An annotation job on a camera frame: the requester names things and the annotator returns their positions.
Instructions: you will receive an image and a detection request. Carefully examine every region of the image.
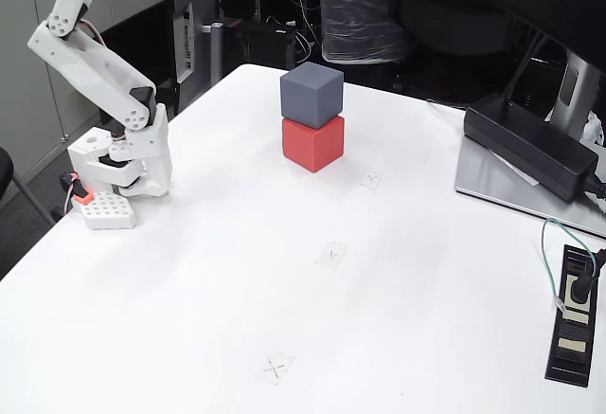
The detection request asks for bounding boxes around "grey block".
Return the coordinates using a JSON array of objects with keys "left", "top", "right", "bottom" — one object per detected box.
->
[{"left": 279, "top": 62, "right": 346, "bottom": 130}]

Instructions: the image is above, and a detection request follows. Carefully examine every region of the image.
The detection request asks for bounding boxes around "red block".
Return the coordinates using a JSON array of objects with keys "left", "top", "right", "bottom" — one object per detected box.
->
[{"left": 282, "top": 115, "right": 346, "bottom": 173}]

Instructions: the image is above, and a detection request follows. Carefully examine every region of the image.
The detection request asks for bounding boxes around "clear tape with X mark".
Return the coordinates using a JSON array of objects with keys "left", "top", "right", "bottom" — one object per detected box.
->
[
  {"left": 358, "top": 171, "right": 384, "bottom": 195},
  {"left": 259, "top": 351, "right": 295, "bottom": 386},
  {"left": 315, "top": 242, "right": 349, "bottom": 269}
]

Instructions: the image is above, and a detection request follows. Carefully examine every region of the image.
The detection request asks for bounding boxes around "black equipment case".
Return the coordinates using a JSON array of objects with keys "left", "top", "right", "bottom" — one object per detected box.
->
[{"left": 222, "top": 18, "right": 298, "bottom": 70}]

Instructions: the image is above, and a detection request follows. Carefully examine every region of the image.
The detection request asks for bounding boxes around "plastic wrapped black bin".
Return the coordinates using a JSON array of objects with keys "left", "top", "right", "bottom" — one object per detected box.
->
[{"left": 312, "top": 0, "right": 411, "bottom": 65}]

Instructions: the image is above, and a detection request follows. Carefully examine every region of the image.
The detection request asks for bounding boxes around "silver monitor stand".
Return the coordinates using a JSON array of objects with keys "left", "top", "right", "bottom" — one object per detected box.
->
[{"left": 454, "top": 51, "right": 606, "bottom": 238}]

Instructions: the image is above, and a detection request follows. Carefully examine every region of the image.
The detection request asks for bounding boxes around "white perforated table clamp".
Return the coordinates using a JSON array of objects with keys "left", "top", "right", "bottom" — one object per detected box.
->
[{"left": 78, "top": 189, "right": 139, "bottom": 231}]

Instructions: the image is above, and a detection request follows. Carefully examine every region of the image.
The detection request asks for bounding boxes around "black flat panel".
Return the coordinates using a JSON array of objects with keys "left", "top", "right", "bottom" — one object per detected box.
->
[{"left": 90, "top": 0, "right": 168, "bottom": 126}]

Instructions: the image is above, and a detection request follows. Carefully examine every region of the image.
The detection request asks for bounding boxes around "black power adapter brick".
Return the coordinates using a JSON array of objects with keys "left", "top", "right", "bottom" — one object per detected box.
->
[{"left": 462, "top": 92, "right": 600, "bottom": 203}]

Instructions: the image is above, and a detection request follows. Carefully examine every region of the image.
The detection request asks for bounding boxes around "black power plug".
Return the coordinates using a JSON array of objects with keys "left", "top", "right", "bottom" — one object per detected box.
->
[{"left": 567, "top": 247, "right": 606, "bottom": 304}]

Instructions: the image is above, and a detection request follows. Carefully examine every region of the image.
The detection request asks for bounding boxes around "crumpled white plastic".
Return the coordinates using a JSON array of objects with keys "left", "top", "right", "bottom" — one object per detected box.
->
[{"left": 580, "top": 110, "right": 606, "bottom": 148}]

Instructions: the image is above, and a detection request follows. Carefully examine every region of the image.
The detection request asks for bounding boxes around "black office chair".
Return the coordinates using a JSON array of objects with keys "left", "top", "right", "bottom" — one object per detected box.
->
[{"left": 0, "top": 146, "right": 58, "bottom": 228}]

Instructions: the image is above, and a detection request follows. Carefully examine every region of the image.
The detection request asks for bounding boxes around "black power strip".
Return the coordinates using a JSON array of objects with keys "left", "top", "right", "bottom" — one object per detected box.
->
[{"left": 544, "top": 243, "right": 606, "bottom": 387}]

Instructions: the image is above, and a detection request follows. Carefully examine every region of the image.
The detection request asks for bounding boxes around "orange cable connector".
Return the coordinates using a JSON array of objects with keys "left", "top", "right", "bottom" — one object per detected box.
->
[{"left": 60, "top": 172, "right": 94, "bottom": 206}]

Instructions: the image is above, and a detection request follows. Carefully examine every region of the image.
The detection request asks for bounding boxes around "green cable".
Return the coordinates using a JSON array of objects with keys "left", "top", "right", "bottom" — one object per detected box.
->
[{"left": 541, "top": 218, "right": 598, "bottom": 311}]

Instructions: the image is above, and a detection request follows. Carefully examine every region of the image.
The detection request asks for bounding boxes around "black power cord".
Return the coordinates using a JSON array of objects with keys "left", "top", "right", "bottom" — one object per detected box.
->
[{"left": 582, "top": 171, "right": 606, "bottom": 203}]

